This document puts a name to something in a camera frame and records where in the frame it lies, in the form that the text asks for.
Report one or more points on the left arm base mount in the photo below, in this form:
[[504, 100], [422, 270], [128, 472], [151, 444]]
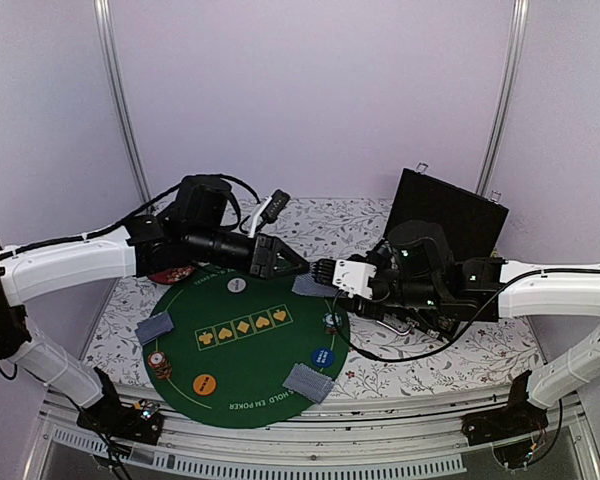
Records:
[[109, 417]]

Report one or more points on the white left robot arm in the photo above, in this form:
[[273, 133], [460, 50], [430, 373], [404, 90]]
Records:
[[35, 270]]

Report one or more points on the black poker chip case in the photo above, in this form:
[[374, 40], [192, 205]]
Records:
[[471, 223]]

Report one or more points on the white dealer button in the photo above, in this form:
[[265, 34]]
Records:
[[236, 285]]

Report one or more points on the orange big blind button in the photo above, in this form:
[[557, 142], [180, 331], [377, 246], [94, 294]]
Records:
[[204, 384]]

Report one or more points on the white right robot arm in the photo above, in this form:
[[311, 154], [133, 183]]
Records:
[[546, 290]]

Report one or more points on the aluminium frame post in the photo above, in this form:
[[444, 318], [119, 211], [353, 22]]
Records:
[[105, 28], [512, 61]]

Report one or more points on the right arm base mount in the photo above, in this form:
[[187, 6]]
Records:
[[517, 417]]

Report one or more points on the dealt cards bottom pile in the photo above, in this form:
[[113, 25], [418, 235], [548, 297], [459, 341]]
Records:
[[309, 383]]

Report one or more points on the right aluminium frame post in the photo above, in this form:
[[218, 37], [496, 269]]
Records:
[[512, 61]]

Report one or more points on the blue small blind button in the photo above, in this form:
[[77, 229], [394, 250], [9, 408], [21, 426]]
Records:
[[322, 357]]

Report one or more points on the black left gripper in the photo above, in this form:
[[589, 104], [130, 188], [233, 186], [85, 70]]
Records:
[[265, 259]]

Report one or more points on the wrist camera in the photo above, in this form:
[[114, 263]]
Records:
[[352, 277], [267, 212]]

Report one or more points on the round green poker mat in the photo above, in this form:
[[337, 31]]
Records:
[[248, 341]]

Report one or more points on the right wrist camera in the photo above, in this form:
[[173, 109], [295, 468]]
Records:
[[352, 277]]

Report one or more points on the red topped chip stack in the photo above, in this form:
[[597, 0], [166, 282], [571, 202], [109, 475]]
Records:
[[160, 365]]

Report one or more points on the dealt cards pile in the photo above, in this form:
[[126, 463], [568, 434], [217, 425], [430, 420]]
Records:
[[154, 327], [309, 383]]

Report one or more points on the blue topped chip stack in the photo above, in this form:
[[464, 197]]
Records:
[[332, 323]]

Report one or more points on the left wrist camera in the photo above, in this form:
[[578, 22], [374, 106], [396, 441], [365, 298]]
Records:
[[267, 212]]

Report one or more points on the red floral round tin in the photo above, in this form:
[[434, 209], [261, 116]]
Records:
[[172, 276]]

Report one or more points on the left aluminium frame post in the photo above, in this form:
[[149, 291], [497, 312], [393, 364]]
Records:
[[105, 28]]

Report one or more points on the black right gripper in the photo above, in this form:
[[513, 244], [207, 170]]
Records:
[[355, 306]]

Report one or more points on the silver case handle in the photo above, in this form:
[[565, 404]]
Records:
[[400, 329]]

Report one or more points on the blue playing card deck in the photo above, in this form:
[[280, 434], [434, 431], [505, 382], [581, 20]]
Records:
[[305, 285]]

